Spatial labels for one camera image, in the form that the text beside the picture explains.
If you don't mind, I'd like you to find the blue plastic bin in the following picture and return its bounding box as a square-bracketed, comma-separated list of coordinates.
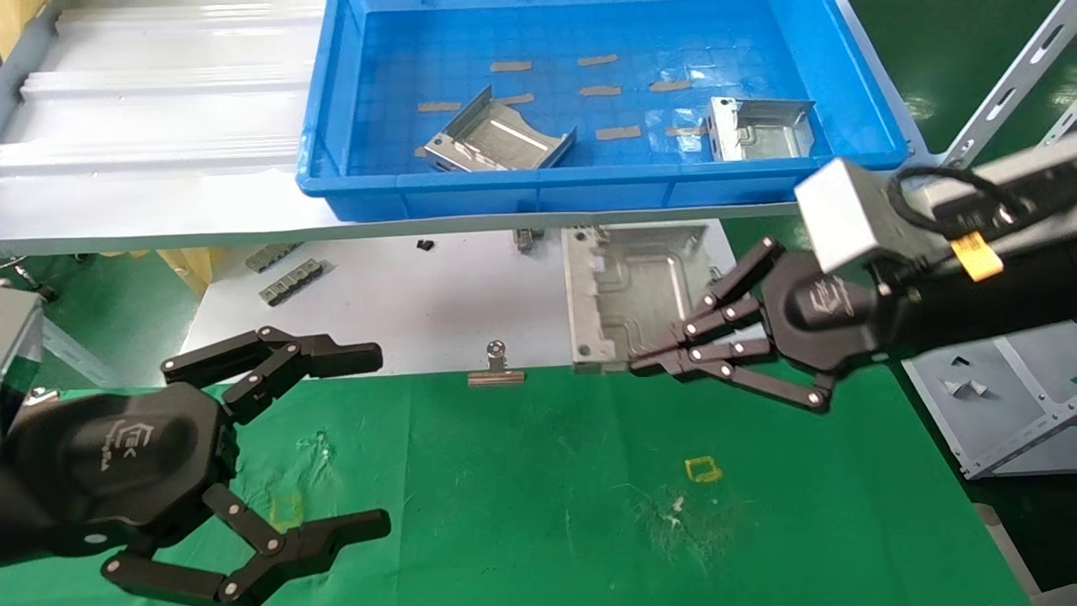
[296, 0, 911, 222]

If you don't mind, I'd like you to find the white metal shelf board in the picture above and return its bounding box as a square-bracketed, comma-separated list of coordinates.
[905, 320, 1077, 481]

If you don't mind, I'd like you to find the yellow cable tag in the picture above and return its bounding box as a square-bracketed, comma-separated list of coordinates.
[951, 233, 1005, 281]

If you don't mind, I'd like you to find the black camera cable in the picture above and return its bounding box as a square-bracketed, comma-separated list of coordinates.
[888, 164, 1037, 249]

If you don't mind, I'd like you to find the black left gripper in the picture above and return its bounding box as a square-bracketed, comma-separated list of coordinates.
[8, 327, 392, 605]

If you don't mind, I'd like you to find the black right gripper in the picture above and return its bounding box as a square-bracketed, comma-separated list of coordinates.
[629, 237, 886, 413]

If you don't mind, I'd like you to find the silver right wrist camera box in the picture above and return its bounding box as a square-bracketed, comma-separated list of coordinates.
[795, 157, 956, 274]

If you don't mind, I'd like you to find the silver binder clip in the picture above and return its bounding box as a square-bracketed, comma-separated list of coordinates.
[468, 340, 527, 387]

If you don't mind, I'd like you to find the sheet metal bracket part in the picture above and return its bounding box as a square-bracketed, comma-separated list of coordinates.
[561, 222, 724, 374]

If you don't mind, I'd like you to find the small boxy sheet metal part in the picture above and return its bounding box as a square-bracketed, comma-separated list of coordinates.
[705, 96, 817, 162]

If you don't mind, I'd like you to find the grey steel angle bar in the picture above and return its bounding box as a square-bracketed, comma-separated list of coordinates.
[38, 318, 119, 386]

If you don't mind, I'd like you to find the perforated white shelf upright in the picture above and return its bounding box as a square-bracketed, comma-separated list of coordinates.
[1039, 105, 1077, 148]
[941, 0, 1077, 169]

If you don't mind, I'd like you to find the metal bracket part, left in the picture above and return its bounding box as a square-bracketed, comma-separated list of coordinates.
[423, 85, 577, 173]

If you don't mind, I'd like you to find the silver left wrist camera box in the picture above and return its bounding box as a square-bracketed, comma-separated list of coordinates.
[0, 290, 43, 405]

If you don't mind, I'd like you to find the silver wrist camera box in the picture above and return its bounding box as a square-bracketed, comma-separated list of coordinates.
[0, 290, 43, 405]
[795, 157, 956, 274]

